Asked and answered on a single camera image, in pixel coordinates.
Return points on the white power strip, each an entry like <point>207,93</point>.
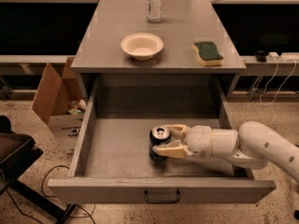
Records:
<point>285,56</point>

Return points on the white paper bowl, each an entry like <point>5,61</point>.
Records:
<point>142,46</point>

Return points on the white plastic bottle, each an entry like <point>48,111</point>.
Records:
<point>154,10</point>

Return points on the brown cardboard box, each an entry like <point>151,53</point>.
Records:
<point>54,95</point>

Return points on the black drawer handle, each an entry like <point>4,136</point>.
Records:
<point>162,197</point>

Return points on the black power adapter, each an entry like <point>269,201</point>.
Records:
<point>261,56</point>

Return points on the grey cabinet counter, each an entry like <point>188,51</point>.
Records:
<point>184,23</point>

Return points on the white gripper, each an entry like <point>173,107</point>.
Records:
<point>201,140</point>

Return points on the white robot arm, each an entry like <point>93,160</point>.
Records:
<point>252,146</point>

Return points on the grey open drawer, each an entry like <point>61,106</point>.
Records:
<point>111,163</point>

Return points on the blue pepsi can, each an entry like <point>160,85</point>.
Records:
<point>159,143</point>

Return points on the green yellow sponge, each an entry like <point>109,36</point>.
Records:
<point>207,54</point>

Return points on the crumpled trash in box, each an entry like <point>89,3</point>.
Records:
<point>77,107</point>

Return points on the black office chair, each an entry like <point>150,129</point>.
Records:
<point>17,153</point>

